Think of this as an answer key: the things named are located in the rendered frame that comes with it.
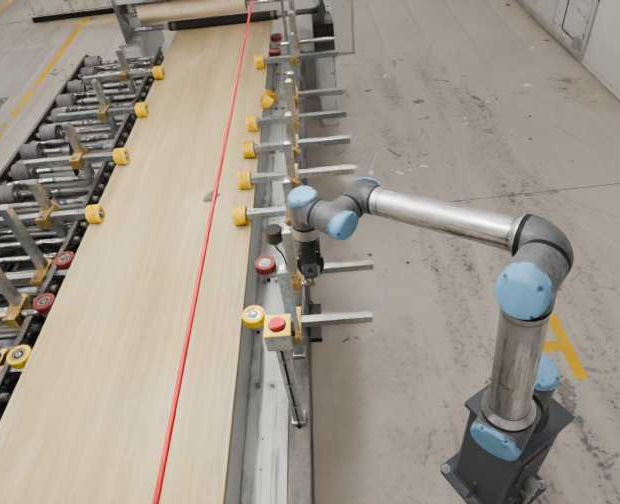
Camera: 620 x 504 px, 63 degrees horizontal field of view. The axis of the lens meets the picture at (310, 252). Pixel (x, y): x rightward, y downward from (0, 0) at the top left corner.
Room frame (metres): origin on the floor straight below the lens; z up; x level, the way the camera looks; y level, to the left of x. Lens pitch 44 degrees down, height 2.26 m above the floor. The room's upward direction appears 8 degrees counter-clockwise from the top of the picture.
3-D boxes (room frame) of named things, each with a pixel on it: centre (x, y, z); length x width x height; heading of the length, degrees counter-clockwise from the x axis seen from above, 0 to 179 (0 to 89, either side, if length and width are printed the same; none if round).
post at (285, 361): (0.82, 0.11, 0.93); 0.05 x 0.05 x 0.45; 86
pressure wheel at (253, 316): (1.13, 0.23, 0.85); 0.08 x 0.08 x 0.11
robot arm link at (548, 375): (0.79, -0.63, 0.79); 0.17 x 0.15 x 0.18; 135
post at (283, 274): (1.08, 0.09, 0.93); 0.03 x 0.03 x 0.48; 86
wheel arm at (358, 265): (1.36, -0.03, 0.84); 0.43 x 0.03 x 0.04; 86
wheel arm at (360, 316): (1.11, 0.03, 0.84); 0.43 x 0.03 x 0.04; 86
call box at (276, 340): (0.82, 0.11, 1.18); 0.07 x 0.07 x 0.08; 86
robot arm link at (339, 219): (1.12, -0.09, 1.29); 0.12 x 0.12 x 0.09; 45
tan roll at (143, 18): (3.97, 0.41, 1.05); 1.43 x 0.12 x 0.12; 86
